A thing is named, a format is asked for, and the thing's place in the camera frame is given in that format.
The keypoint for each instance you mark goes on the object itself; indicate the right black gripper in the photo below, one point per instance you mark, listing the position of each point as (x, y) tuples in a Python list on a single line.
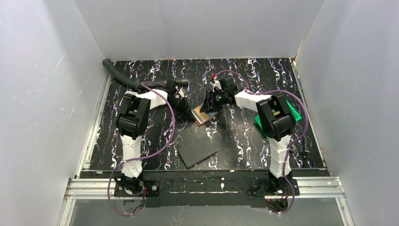
[(212, 101)]

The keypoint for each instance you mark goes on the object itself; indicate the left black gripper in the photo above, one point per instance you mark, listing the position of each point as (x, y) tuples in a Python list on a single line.
[(183, 103)]

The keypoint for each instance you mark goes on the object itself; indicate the brown leather card holder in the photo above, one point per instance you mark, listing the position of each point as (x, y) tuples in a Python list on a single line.
[(202, 118)]

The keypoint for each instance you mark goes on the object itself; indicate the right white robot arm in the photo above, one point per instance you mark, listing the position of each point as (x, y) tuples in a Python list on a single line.
[(276, 120)]

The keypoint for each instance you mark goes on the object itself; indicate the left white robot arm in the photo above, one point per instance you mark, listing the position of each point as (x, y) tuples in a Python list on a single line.
[(132, 122)]

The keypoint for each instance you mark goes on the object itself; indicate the green plastic card tray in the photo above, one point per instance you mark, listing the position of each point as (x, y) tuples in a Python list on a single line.
[(295, 113)]

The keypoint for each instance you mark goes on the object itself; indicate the black foam block front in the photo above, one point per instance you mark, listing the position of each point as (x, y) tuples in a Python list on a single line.
[(195, 151)]

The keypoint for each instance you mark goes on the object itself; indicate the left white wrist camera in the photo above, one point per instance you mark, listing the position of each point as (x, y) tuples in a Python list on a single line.
[(180, 94)]

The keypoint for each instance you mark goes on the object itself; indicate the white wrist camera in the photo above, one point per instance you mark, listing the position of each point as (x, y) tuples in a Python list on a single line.
[(180, 94), (215, 83)]

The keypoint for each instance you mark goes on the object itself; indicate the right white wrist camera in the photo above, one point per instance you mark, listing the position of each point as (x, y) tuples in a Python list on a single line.
[(215, 83)]

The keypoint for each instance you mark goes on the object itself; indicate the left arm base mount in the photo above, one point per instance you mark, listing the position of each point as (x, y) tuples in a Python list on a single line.
[(136, 188)]

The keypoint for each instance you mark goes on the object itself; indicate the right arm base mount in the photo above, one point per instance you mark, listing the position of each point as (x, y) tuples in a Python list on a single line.
[(276, 193)]

